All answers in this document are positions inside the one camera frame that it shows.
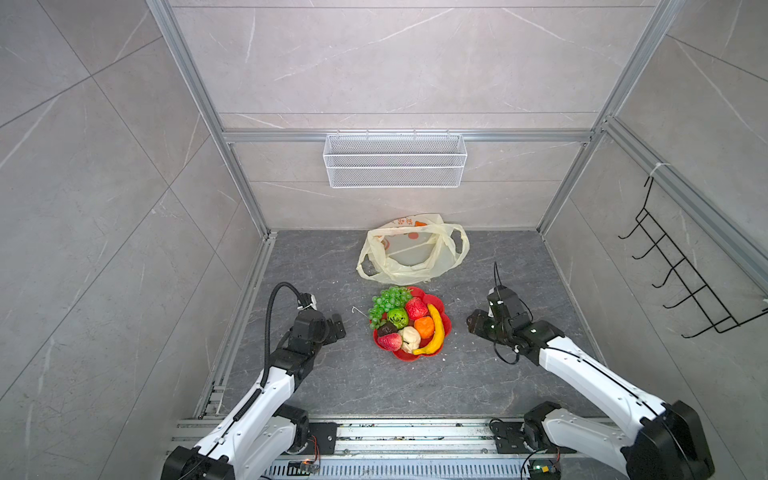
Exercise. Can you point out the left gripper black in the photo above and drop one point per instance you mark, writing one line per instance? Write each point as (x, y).
(329, 330)

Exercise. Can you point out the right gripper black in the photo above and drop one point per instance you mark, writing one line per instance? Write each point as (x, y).
(476, 325)

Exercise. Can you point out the yellow fake banana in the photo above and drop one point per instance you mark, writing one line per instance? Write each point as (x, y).
(438, 336)

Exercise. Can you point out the dark brown fake fruit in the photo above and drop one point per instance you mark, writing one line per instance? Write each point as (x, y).
(387, 328)

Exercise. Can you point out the red flower-shaped plate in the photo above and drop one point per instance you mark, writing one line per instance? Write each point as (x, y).
(409, 323)

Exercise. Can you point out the orange fake fruit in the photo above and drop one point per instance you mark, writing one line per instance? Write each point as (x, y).
(425, 327)

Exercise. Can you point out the fake strawberry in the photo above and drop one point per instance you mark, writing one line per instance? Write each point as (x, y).
(391, 342)

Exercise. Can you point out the red fake fruit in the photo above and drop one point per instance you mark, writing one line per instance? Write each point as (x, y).
(416, 308)

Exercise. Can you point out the green fake grapes bunch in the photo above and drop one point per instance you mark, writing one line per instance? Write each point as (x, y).
(392, 297)

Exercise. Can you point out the beige fake potato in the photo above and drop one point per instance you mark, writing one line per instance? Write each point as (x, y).
(411, 339)

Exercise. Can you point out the translucent yellowish plastic bag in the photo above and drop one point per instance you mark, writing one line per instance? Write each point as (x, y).
(412, 249)

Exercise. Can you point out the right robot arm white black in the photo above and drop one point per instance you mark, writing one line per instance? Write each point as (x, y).
(647, 437)

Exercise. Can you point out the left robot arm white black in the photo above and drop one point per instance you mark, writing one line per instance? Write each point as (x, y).
(262, 425)

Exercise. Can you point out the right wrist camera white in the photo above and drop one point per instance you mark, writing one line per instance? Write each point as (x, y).
(499, 293)

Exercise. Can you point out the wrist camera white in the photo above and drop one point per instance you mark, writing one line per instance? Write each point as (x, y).
(306, 301)
(499, 293)

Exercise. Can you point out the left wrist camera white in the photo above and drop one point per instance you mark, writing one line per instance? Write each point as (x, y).
(306, 301)

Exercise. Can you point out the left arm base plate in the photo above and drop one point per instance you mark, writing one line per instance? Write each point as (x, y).
(314, 437)

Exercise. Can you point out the aluminium rail at front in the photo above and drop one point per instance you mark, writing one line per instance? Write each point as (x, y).
(450, 438)

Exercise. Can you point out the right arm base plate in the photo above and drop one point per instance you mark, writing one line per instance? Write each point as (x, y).
(518, 437)

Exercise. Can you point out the white wire mesh basket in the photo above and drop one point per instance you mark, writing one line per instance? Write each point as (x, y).
(357, 161)

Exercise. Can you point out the black wire hook rack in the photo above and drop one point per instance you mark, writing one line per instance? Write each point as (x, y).
(679, 266)

